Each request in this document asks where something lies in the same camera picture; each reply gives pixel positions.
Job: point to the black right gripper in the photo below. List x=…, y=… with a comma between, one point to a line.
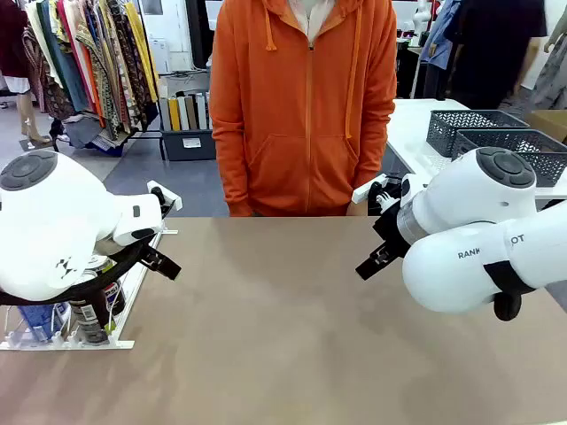
x=392, y=234

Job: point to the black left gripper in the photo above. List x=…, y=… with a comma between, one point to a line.
x=153, y=257

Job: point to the grey plastic lattice basket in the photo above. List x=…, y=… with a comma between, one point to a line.
x=465, y=128
x=549, y=155

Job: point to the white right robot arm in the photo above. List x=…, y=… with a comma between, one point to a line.
x=465, y=265

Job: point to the person's left forearm orange sleeve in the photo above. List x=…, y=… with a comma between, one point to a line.
x=376, y=146

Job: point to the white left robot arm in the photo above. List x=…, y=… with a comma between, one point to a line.
x=44, y=221

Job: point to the person's right forearm orange sleeve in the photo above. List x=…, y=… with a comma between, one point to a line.
x=226, y=168

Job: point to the person's left hand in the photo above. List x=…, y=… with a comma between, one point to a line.
x=358, y=210

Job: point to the dark grey storage bin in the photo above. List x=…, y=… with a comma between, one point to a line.
x=190, y=144

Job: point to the white side table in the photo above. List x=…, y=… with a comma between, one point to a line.
x=412, y=128

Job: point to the person in orange hoodie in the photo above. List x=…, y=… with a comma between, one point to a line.
x=305, y=133

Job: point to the yellow fabric roll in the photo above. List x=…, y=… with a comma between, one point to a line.
x=174, y=117

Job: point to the grey fabric roll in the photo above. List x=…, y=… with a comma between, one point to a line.
x=165, y=115

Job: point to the white fabric roll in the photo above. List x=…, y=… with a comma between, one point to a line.
x=183, y=115
x=201, y=113

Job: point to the brown fabric roll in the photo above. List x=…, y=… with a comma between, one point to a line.
x=191, y=113

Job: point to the grey fabric pile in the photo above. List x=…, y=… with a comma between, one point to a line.
x=88, y=133

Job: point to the orange hanging garment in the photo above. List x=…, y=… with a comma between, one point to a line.
x=94, y=88

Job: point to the mannequin legs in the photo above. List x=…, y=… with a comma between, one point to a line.
x=28, y=119

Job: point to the white box appliance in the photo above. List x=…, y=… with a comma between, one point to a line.
x=159, y=55

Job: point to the yellow hanging garment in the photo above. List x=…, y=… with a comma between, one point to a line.
x=144, y=53

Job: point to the teal hanging garment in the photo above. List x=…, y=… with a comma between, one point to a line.
x=66, y=75

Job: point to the brown cardboard box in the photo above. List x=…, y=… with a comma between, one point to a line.
x=551, y=121

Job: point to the light blue hanging shirt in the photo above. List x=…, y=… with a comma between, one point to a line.
x=438, y=35

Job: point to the background person dark shirt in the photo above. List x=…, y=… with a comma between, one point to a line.
x=496, y=53

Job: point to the white mannequin torso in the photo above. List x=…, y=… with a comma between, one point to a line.
x=422, y=17

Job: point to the grey dress on mannequin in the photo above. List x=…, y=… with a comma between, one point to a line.
x=551, y=75

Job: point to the maroon hanging garment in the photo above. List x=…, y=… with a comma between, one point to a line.
x=11, y=40

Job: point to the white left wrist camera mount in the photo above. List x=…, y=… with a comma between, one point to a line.
x=170, y=199

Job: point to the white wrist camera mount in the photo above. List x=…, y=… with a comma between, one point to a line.
x=367, y=188
x=170, y=199

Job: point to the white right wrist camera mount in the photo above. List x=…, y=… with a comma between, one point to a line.
x=367, y=188

